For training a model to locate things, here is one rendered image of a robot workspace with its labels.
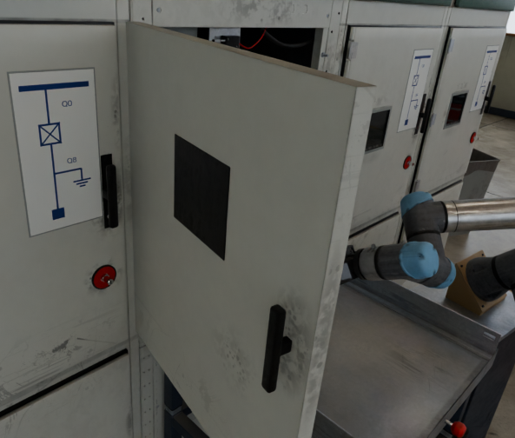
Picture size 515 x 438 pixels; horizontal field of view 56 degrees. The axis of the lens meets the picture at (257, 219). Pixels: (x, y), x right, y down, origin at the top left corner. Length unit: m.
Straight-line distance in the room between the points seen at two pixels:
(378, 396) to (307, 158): 0.75
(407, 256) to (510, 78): 8.40
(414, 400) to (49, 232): 0.87
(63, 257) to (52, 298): 0.09
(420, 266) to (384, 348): 0.38
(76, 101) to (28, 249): 0.30
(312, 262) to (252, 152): 0.17
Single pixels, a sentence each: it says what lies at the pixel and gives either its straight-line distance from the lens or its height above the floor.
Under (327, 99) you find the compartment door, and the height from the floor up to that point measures 1.56.
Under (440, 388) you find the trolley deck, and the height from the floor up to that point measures 0.85.
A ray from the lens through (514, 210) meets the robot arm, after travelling 1.24.
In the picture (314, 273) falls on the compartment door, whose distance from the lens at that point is 0.61.
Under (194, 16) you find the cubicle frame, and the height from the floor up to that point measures 1.59.
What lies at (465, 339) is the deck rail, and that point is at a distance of 1.46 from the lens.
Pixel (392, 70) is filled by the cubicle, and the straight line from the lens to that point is 1.82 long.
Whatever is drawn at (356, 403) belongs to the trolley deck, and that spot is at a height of 0.85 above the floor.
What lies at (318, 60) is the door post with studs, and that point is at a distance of 1.52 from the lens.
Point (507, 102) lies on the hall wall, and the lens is 9.38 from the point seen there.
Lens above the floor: 1.66
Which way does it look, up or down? 26 degrees down
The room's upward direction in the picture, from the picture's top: 5 degrees clockwise
